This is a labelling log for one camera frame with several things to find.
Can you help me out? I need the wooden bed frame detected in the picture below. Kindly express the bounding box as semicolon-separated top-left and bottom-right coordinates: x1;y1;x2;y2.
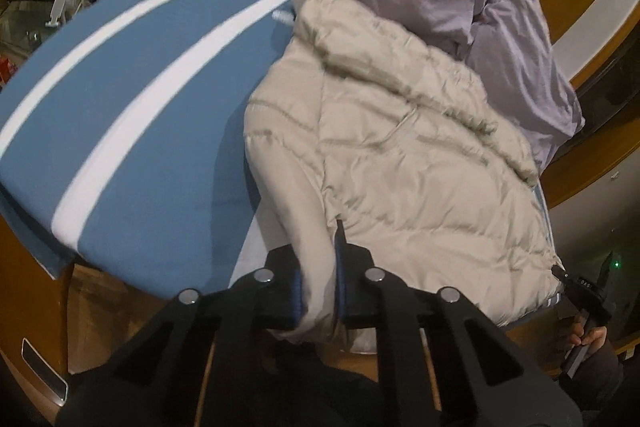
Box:
0;202;566;427

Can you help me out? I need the beige puffer jacket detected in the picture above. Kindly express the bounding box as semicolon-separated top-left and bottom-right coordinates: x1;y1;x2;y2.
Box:
244;0;567;350

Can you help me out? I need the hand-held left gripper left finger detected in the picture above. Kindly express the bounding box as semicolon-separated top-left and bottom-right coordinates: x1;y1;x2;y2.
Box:
57;244;306;427

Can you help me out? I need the lavender pillow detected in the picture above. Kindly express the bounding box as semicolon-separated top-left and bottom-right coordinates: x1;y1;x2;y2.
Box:
465;0;587;172

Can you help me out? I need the person's right forearm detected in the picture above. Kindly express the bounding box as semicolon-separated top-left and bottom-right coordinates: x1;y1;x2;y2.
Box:
557;339;628;413

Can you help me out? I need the white phone stand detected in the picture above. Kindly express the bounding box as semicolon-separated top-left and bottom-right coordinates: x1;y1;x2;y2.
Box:
44;0;72;28

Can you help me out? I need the blue white striped blanket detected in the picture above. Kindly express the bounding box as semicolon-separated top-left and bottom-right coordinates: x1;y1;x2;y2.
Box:
0;0;568;343

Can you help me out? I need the person's right hand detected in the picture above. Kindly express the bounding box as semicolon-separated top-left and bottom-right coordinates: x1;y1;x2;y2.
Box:
571;317;609;350

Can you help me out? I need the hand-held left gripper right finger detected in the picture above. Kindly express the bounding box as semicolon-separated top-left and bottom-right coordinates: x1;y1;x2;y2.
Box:
334;219;586;427

